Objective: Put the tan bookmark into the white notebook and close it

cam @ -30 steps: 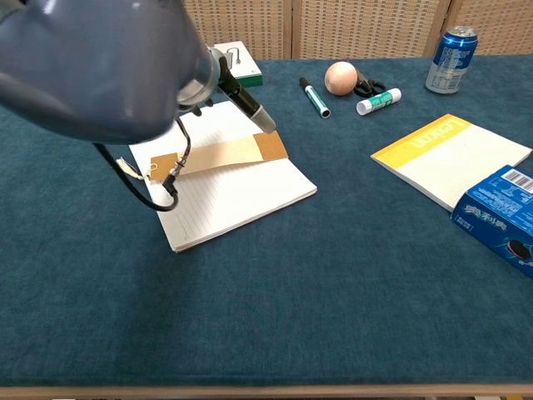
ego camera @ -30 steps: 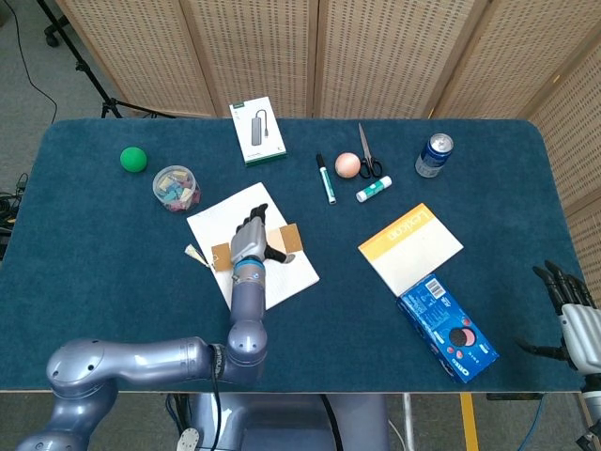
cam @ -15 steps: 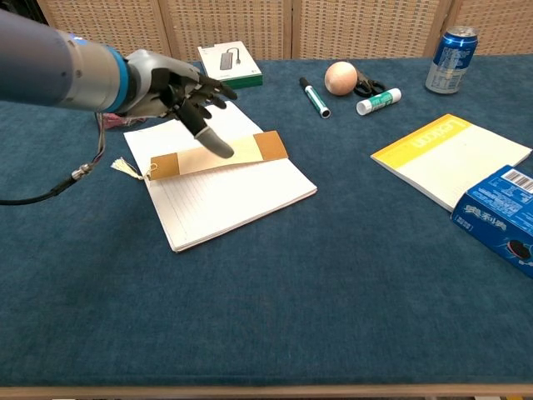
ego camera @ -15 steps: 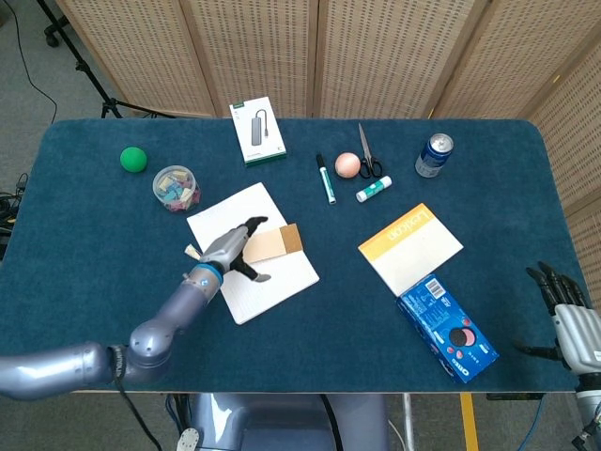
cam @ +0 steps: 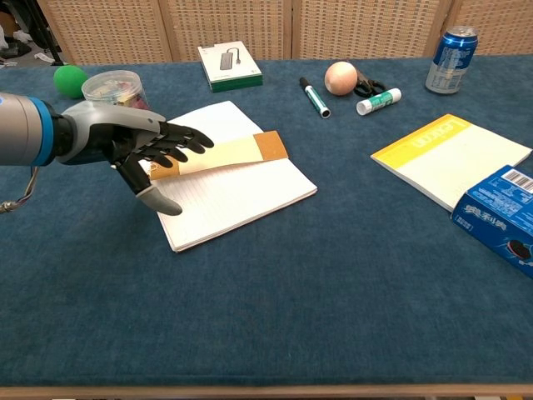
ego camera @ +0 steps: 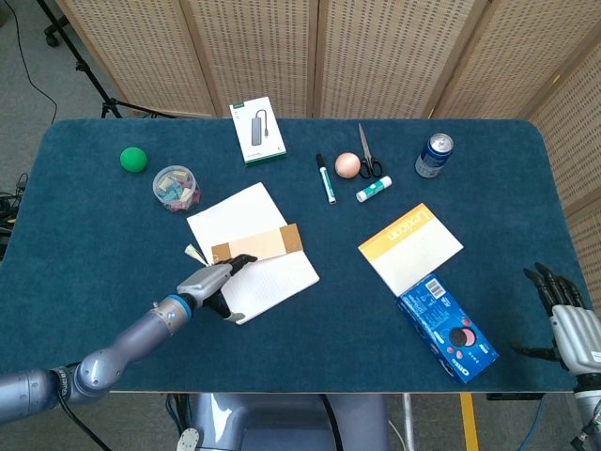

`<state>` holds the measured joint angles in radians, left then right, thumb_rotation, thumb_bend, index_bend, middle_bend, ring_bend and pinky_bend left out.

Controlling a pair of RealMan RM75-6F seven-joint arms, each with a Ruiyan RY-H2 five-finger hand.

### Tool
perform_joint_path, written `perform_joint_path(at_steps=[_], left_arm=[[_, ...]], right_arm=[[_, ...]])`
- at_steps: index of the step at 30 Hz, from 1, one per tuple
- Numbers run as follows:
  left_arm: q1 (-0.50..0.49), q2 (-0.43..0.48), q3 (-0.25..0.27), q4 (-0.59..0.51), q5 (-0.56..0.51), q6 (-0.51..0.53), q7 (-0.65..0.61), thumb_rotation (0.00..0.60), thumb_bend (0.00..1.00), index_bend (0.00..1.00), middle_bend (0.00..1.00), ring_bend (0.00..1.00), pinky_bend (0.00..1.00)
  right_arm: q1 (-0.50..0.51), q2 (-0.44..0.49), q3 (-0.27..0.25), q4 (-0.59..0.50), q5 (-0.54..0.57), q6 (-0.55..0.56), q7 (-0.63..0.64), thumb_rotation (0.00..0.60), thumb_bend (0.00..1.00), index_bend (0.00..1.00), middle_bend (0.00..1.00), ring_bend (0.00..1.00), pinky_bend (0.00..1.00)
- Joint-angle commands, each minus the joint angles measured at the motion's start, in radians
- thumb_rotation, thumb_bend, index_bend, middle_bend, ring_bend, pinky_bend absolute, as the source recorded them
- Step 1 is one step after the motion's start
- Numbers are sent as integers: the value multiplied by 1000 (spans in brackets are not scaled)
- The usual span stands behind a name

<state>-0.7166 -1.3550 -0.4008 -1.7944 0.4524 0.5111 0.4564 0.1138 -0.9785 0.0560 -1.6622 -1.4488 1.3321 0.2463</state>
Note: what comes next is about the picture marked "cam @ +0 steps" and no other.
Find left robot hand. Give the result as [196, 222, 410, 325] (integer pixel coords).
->
[52, 99, 216, 217]

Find brown cream bookmark with tassel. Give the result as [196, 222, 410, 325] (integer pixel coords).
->
[147, 130, 290, 181]

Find spiral notebook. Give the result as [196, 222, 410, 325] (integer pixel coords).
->
[123, 100, 318, 253]

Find clear jar of binder clips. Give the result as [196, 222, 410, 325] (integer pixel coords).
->
[81, 69, 151, 112]

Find green ball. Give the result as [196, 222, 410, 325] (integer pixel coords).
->
[52, 64, 90, 100]

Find black tripod stand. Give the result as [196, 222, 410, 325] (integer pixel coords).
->
[28, 0, 63, 66]

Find white green-edged hub box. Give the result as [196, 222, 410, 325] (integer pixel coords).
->
[197, 40, 264, 93]

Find green whiteboard marker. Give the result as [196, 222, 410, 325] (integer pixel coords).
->
[298, 77, 332, 119]

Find peach ball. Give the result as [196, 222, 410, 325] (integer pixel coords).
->
[324, 61, 359, 98]

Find teal table cloth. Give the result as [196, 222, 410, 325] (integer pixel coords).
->
[0, 53, 533, 388]

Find wooden rattan folding screen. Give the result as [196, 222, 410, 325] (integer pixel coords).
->
[36, 0, 533, 66]

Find white green glue stick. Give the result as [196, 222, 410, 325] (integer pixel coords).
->
[356, 87, 403, 117]

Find yellow Lexicon notepad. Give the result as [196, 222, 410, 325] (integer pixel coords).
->
[370, 113, 533, 213]

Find blue soda can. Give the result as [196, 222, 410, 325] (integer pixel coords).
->
[425, 25, 480, 95]

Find blue Oreo cookie box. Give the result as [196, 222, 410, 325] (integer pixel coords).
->
[451, 164, 533, 279]

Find left arm wire bundle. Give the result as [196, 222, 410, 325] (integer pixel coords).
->
[0, 165, 41, 216]

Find black-handled scissors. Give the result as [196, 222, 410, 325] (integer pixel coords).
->
[353, 69, 388, 98]

